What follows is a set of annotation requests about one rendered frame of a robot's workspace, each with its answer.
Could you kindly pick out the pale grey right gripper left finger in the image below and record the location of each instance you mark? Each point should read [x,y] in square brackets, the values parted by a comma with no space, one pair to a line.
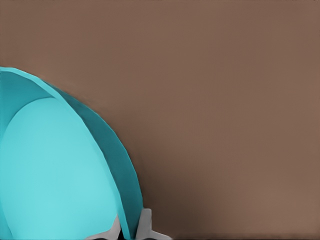
[112,231]

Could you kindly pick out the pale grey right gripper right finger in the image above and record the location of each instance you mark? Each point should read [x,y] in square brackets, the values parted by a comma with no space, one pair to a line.
[146,226]

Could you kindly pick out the turquoise plate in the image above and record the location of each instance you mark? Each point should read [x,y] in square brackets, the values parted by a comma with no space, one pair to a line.
[57,162]

